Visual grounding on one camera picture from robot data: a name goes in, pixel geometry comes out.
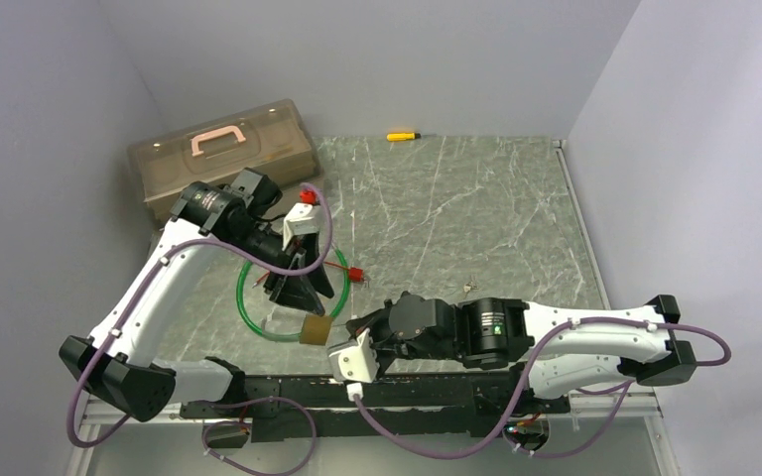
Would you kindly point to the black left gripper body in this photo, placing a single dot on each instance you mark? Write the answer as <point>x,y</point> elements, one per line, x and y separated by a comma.
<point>266,244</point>

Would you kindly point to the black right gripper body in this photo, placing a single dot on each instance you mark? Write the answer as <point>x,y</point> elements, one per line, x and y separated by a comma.
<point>385,339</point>

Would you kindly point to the brass padlock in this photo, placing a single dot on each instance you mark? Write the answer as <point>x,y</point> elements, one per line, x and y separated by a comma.
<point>315,331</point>

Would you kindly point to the green cable lock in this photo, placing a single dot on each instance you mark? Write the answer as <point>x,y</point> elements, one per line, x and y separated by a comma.
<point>259,329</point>

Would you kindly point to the red cable padlock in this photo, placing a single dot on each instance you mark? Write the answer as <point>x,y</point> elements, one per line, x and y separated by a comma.
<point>353,274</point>

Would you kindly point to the bunch of small keys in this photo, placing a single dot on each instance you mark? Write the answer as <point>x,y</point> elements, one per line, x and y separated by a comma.
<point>470,286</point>

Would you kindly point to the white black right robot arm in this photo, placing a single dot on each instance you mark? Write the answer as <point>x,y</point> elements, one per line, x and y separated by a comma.
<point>562,348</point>

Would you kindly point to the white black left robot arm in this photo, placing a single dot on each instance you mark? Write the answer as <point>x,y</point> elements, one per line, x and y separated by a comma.
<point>118,361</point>

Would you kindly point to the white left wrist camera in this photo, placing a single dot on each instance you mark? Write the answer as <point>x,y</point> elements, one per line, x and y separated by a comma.
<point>302,219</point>

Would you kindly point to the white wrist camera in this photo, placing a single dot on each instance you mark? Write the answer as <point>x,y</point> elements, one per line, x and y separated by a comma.
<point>302,219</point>
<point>354,363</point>

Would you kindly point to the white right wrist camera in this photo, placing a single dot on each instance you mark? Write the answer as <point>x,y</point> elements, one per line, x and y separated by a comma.
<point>354,363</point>

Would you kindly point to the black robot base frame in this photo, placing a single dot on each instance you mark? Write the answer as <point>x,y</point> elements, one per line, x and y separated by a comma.
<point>468,403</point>

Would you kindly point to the brown translucent toolbox pink handle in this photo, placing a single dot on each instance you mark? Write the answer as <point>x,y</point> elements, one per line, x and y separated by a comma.
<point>271,139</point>

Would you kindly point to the yellow handled screwdriver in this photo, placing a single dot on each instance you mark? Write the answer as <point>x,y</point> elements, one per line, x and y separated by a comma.
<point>403,137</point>

